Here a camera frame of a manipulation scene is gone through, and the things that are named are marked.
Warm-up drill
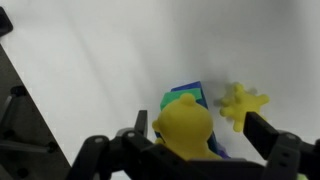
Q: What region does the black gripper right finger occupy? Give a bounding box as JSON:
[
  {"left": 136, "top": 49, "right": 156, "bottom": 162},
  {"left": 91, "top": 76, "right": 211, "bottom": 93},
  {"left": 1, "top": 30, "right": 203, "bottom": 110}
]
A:
[{"left": 242, "top": 111, "right": 320, "bottom": 180}]

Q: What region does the black tripod stand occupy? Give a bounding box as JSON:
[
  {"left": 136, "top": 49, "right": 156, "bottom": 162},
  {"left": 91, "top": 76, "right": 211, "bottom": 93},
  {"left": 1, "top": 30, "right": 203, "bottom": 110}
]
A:
[{"left": 0, "top": 6, "right": 60, "bottom": 180}]

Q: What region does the yellow spiky star toy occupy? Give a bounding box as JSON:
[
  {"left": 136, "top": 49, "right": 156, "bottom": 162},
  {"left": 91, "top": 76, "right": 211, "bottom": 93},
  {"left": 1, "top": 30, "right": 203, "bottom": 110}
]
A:
[{"left": 218, "top": 82, "right": 270, "bottom": 133}]

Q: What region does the blue toy cube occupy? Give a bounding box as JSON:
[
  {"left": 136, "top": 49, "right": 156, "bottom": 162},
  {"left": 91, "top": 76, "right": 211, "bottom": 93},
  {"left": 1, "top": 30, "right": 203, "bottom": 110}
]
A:
[{"left": 170, "top": 80, "right": 232, "bottom": 160}]

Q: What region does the yellow toy animal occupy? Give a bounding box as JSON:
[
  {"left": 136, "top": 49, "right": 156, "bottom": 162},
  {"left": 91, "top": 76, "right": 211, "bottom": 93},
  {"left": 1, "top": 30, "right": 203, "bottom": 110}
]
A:
[{"left": 152, "top": 93, "right": 223, "bottom": 162}]

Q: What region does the green blue toy block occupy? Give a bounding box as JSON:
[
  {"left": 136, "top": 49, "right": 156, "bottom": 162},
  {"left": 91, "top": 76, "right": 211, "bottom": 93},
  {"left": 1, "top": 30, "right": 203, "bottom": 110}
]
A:
[{"left": 159, "top": 88, "right": 204, "bottom": 112}]

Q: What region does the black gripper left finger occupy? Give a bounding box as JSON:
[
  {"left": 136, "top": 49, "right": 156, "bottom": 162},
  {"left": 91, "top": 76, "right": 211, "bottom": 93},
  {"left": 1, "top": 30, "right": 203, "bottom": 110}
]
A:
[{"left": 65, "top": 109, "right": 214, "bottom": 180}]

